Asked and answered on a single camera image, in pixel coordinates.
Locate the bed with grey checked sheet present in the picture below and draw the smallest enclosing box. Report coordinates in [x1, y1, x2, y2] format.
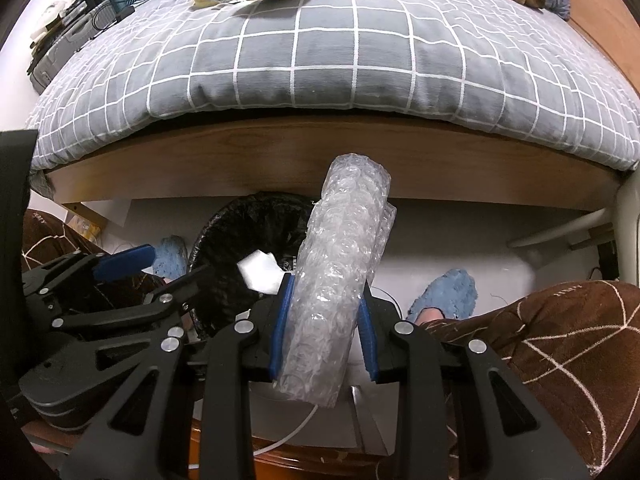
[25, 0, 640, 216]

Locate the grey suitcase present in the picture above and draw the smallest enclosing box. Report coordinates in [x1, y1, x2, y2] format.
[27, 0, 121, 93]

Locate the person's left pajama leg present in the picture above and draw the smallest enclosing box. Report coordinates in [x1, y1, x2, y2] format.
[22, 207, 168, 321]

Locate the yellow plastic bag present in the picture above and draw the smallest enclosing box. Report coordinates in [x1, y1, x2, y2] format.
[65, 205, 108, 241]

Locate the person's left blue slipper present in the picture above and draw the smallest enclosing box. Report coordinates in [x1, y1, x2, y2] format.
[150, 235, 190, 278]

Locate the person's right blue slipper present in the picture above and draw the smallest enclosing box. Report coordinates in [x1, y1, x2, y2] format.
[406, 269, 477, 323]

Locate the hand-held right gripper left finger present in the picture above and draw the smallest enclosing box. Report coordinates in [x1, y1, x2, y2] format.
[62, 274, 297, 480]

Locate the white chair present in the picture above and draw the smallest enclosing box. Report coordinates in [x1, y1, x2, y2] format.
[507, 167, 640, 281]

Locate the wooden headboard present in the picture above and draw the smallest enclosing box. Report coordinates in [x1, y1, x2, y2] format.
[565, 0, 640, 91]

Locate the white cable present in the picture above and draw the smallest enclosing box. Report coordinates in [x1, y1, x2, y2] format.
[252, 404, 319, 457]

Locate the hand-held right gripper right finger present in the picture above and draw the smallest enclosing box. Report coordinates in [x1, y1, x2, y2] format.
[356, 280, 593, 480]

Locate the person's blue slipper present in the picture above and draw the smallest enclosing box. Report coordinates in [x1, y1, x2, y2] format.
[150, 235, 190, 278]
[406, 269, 477, 323]

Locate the white tissue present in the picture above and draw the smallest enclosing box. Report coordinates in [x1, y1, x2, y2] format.
[236, 249, 283, 295]

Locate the trash bin with black liner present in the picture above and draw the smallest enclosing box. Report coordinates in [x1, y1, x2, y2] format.
[187, 192, 321, 341]

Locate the clear bubble wrap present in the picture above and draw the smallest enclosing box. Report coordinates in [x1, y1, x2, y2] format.
[274, 152, 397, 408]

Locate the black charger cable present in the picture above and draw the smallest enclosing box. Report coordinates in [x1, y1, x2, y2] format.
[90, 6, 137, 32]

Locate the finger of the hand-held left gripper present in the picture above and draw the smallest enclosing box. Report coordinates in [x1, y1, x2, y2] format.
[50, 265, 217, 333]
[22, 244, 157, 306]

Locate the white round object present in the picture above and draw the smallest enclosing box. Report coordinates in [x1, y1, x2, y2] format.
[32, 2, 68, 51]

